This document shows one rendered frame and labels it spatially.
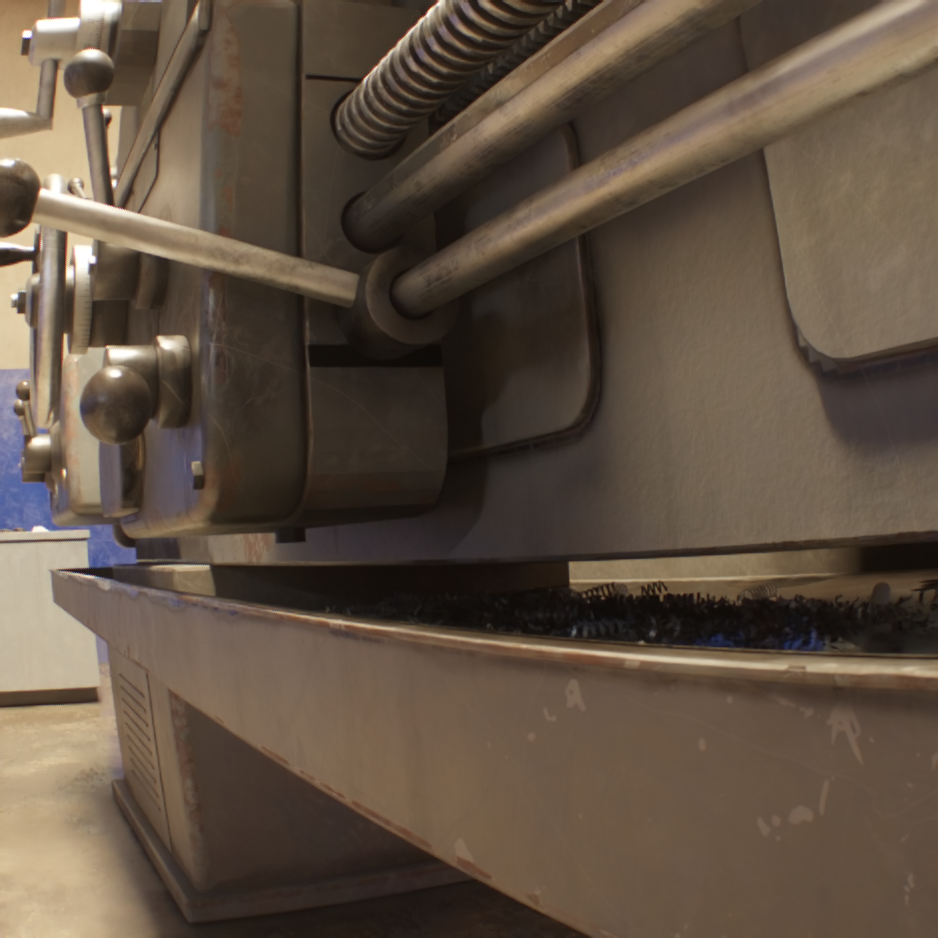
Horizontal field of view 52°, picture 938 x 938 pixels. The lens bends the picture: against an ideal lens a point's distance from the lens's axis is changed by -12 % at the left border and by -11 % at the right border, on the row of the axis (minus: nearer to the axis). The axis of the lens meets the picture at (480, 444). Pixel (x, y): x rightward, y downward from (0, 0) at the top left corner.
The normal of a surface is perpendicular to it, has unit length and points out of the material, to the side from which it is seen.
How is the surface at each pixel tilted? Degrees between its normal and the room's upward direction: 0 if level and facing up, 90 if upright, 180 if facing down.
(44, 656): 90
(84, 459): 90
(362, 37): 90
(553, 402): 90
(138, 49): 117
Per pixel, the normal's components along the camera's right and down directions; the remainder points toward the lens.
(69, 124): 0.45, -0.11
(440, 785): -0.89, 0.03
